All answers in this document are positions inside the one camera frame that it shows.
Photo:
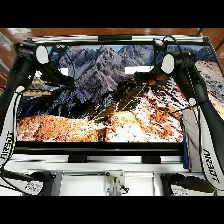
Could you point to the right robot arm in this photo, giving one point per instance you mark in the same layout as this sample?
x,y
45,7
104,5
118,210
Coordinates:
x,y
213,133

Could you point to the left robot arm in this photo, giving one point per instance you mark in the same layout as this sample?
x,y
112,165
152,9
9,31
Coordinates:
x,y
23,73

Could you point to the dark blue garment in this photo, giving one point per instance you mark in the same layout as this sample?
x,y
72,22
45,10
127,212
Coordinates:
x,y
185,159

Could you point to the yellow wooden rack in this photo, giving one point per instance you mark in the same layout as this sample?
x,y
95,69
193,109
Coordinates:
x,y
36,93

